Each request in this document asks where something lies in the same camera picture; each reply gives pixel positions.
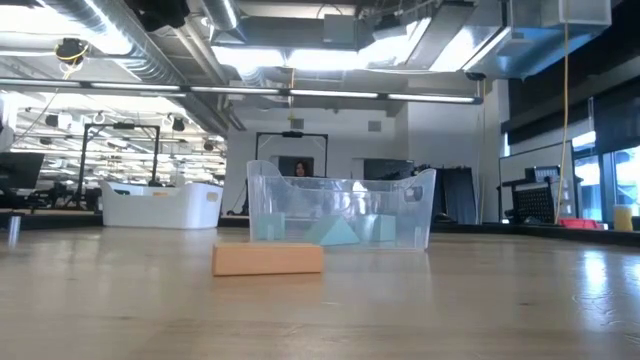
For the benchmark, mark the teal triangular block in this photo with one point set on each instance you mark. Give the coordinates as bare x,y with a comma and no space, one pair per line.
334,234

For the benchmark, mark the teal cube block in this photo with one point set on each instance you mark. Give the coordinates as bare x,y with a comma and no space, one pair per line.
270,226

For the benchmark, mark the teal rectangular block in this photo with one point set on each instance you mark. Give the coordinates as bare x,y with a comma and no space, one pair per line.
382,227

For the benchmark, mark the natural wood long block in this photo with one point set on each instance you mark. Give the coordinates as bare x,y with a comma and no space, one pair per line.
267,259

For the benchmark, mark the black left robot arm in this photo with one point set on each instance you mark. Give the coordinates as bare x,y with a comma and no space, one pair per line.
157,12

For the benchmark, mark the person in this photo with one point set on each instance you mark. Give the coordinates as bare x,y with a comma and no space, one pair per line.
301,169

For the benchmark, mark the clear plastic bin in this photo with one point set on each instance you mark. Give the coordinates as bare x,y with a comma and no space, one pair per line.
340,200

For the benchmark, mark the long ceiling light bar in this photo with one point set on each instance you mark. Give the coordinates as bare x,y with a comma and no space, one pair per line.
225,90

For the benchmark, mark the black curtain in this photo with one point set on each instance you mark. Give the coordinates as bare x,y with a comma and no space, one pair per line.
457,195

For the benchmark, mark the white plastic bin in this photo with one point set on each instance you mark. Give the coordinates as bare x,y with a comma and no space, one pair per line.
160,210

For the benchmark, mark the black perforated cart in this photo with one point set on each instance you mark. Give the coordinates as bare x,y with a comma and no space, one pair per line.
535,200

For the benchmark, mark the white partition board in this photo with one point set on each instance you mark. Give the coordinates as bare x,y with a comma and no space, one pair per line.
537,157

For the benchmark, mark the red box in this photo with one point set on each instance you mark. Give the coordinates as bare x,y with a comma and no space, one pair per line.
577,223

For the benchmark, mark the black computer monitor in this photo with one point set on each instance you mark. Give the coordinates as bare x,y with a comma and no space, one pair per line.
17,170

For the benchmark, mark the yellow cup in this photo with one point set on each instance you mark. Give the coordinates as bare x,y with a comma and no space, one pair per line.
623,217

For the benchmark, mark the black stand frame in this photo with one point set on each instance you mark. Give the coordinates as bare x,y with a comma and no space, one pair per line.
82,160
292,134

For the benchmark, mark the black hanging ceiling camera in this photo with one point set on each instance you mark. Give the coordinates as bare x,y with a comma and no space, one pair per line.
71,50

